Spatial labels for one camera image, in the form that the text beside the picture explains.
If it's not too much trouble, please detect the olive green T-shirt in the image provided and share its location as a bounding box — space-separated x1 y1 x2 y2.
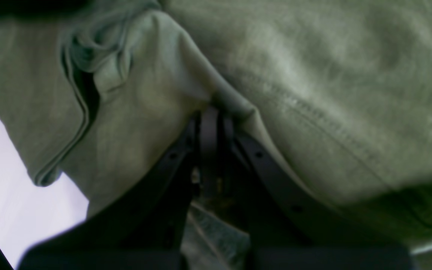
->
0 0 432 270

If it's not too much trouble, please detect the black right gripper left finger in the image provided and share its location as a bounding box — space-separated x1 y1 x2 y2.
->
19 108 221 270

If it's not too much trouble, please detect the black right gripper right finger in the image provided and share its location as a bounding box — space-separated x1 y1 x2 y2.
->
218 113 415 270

